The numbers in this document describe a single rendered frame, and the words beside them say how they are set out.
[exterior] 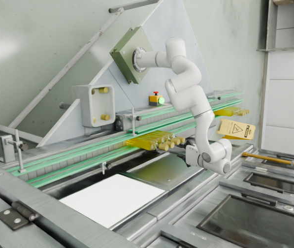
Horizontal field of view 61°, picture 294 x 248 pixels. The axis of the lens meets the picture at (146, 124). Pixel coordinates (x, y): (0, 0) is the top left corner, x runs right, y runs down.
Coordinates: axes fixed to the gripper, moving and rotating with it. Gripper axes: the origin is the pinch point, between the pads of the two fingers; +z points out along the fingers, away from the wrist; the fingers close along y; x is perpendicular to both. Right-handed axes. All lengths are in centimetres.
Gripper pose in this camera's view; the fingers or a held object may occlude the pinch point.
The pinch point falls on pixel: (180, 150)
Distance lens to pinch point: 132.6
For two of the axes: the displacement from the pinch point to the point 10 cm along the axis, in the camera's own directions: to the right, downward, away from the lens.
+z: -5.8, -1.7, 8.0
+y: -0.3, -9.7, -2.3
